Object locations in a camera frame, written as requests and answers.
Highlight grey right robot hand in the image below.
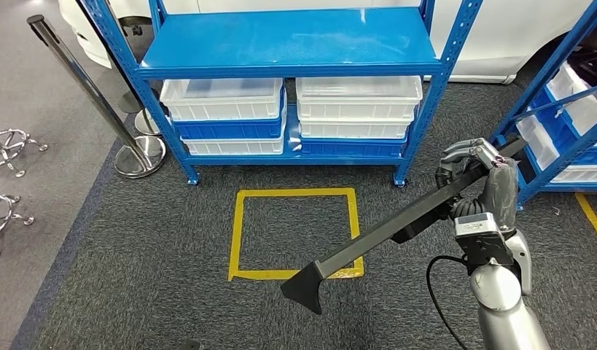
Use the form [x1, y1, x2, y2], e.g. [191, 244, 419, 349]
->
[435, 137, 520, 233]

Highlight black plastic plate frame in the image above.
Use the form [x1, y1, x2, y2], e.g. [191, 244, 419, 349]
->
[280, 136, 528, 316]

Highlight blue metal shelf rack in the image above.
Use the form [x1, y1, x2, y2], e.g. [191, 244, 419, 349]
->
[78, 0, 485, 188]
[488, 0, 597, 211]

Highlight white plastic bin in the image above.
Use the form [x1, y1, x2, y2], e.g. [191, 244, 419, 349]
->
[181, 113, 287, 157]
[295, 75, 424, 123]
[159, 78, 284, 123]
[515, 114, 597, 184]
[299, 108, 418, 140]
[547, 60, 597, 146]

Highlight yellow floor tape square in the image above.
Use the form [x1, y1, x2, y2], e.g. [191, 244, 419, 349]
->
[227, 187, 365, 282]
[574, 192, 597, 249]

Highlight white car with red stripe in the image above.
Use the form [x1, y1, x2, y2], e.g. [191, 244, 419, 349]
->
[56, 0, 597, 85]

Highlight chrome bar stool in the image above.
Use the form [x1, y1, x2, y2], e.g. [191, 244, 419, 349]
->
[0, 194, 35, 262]
[0, 128, 49, 179]

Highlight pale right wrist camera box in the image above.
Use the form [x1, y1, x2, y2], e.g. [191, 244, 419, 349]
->
[453, 212, 501, 238]

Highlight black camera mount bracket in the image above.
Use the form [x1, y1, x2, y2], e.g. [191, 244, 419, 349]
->
[455, 227, 516, 269]

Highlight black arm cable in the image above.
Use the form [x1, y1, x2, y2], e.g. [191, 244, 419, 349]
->
[426, 254, 473, 350]

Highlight chrome stanchion post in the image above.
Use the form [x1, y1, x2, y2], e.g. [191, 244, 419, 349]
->
[26, 14, 167, 179]
[133, 109, 163, 137]

